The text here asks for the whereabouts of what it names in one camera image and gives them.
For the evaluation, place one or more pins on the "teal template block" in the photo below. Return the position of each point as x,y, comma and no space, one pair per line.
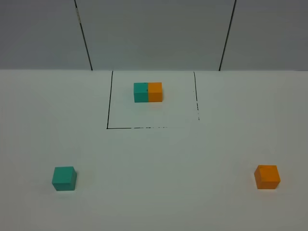
141,92

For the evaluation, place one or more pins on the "orange template block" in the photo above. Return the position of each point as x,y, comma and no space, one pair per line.
155,92

